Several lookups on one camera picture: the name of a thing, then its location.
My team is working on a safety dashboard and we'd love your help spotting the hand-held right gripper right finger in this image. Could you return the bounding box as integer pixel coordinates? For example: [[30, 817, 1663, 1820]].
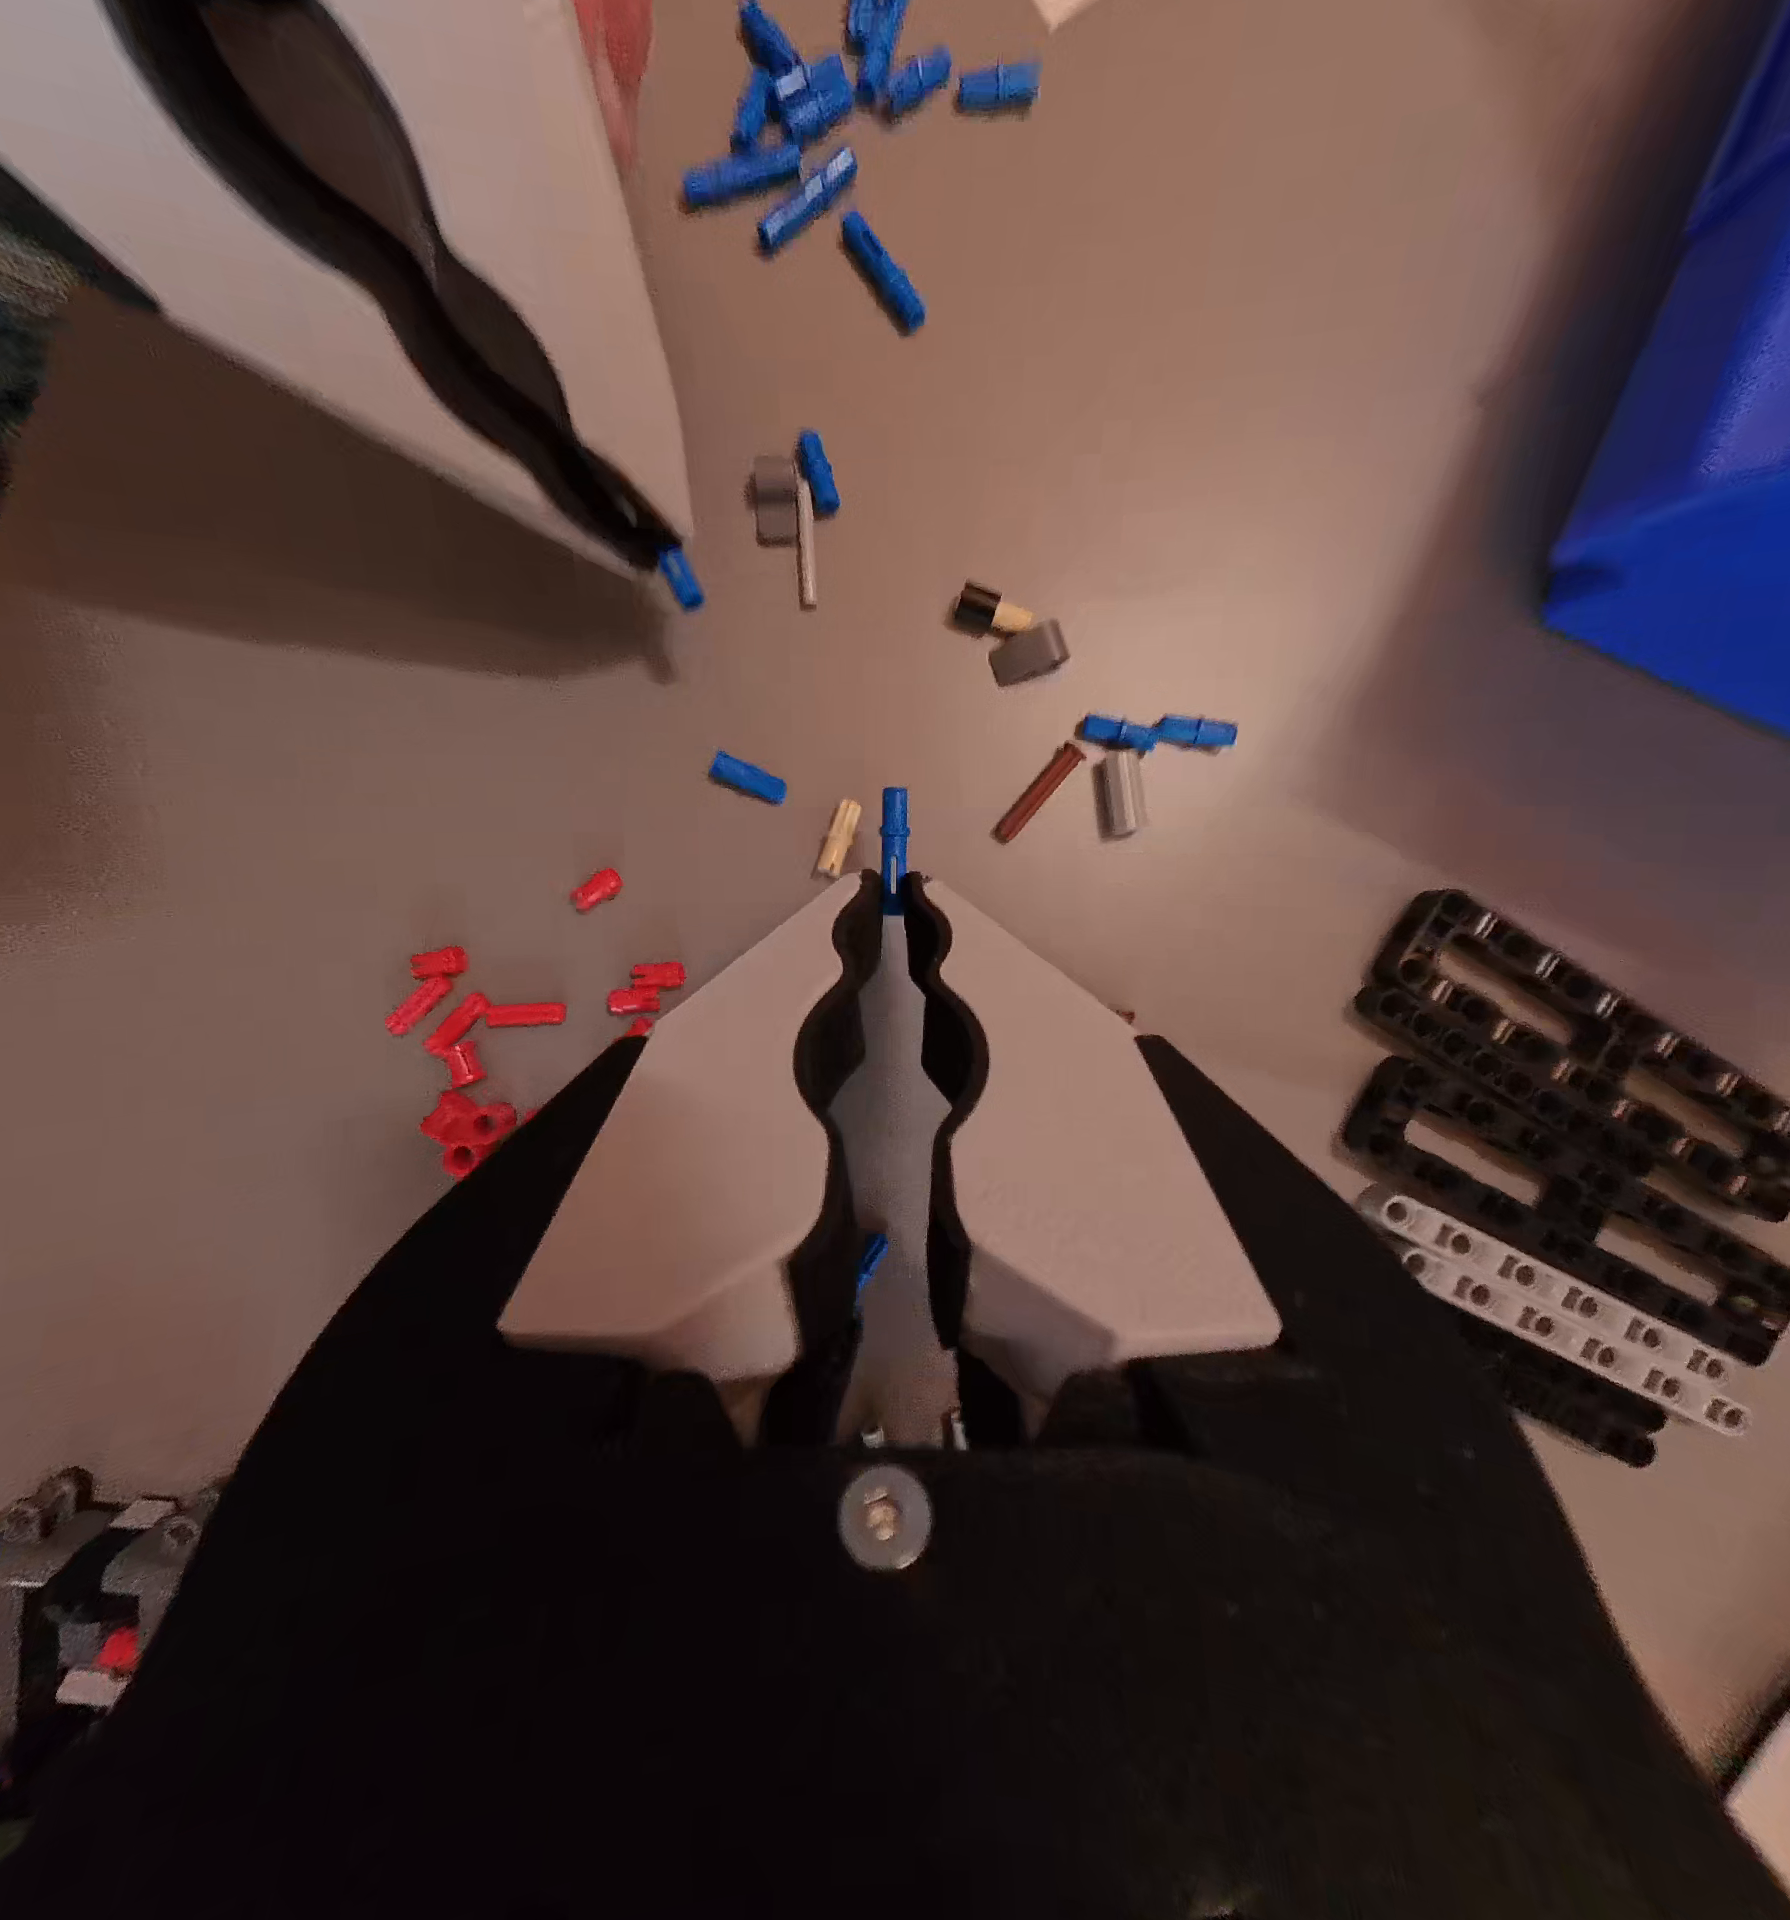
[[903, 874, 1282, 1450]]

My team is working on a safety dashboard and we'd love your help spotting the stack of black lego frames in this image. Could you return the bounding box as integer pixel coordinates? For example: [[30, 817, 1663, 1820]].
[[1336, 889, 1790, 1468]]

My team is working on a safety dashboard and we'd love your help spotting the person's left hand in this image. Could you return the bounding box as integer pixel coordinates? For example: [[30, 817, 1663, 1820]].
[[571, 0, 658, 167]]

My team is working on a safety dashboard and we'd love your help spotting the blue plastic bin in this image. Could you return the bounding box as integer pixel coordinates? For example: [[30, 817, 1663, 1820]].
[[1542, 0, 1790, 768]]

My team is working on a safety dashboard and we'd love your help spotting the pile of red lego pins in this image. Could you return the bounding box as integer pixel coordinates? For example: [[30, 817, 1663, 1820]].
[[386, 867, 687, 1180]]

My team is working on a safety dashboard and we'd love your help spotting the partly built lego model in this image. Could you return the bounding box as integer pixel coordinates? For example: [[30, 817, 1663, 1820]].
[[0, 1467, 228, 1876]]

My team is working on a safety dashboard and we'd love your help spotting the pile of mixed small lego pieces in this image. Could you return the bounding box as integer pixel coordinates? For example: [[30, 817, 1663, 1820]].
[[707, 431, 1239, 888]]

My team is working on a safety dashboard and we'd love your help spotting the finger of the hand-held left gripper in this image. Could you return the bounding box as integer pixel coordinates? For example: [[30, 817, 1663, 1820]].
[[0, 0, 659, 576], [235, 0, 698, 556]]

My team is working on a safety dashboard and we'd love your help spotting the pile of blue lego pins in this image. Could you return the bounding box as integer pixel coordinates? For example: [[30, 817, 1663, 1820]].
[[683, 0, 1044, 335]]

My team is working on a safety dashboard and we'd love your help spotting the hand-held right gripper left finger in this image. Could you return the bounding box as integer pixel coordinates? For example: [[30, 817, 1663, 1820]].
[[496, 874, 884, 1450]]

